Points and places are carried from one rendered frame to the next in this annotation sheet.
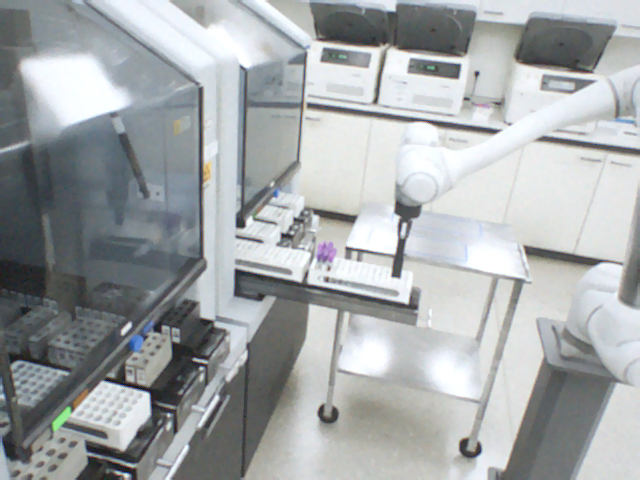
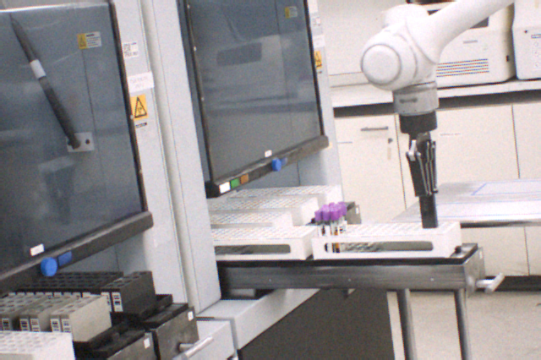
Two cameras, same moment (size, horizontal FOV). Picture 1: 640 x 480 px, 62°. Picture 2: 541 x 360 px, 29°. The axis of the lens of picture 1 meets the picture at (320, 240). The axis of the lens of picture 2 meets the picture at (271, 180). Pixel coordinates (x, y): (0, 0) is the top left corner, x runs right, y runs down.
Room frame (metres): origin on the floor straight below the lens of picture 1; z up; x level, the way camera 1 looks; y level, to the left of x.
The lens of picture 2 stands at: (-0.72, -0.54, 1.35)
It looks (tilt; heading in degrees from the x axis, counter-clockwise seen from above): 9 degrees down; 17
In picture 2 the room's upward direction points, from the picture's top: 8 degrees counter-clockwise
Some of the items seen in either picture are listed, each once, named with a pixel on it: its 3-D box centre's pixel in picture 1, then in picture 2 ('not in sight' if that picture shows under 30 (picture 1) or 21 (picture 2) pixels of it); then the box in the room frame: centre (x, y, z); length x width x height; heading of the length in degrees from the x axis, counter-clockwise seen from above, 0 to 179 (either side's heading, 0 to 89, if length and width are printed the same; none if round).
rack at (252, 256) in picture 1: (259, 259); (252, 246); (1.43, 0.18, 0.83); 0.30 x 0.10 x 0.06; 79
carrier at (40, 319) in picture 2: (125, 355); (56, 319); (0.91, 0.39, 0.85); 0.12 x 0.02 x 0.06; 169
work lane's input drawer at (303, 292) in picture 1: (314, 286); (329, 269); (1.40, 0.00, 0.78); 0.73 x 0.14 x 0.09; 79
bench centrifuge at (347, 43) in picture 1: (346, 48); (456, 8); (4.04, -0.05, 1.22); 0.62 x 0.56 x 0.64; 167
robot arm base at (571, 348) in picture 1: (588, 336); not in sight; (1.36, -0.84, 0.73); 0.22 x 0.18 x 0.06; 169
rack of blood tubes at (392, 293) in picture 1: (360, 279); (385, 243); (1.37, -0.13, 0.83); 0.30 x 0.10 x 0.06; 79
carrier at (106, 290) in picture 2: (178, 321); (124, 294); (1.05, 0.32, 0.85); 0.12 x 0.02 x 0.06; 168
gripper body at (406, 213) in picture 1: (406, 216); (419, 134); (1.35, -0.23, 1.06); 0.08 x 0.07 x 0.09; 169
